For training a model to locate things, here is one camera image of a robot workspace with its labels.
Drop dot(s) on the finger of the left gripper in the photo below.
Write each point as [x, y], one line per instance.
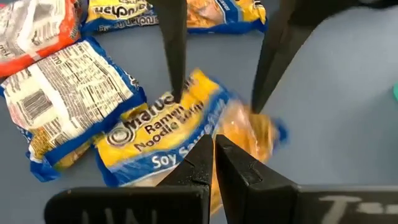
[174, 46]
[280, 53]

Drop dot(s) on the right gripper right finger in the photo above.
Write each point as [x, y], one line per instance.
[264, 202]

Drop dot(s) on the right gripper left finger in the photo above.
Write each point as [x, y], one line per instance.
[140, 205]

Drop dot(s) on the blue ramen noodle packet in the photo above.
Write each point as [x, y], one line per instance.
[68, 93]
[161, 130]
[217, 14]

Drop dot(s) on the small teal plastic bin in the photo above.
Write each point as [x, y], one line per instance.
[395, 91]

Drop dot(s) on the orange ramen noodle packet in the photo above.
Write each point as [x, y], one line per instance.
[31, 28]

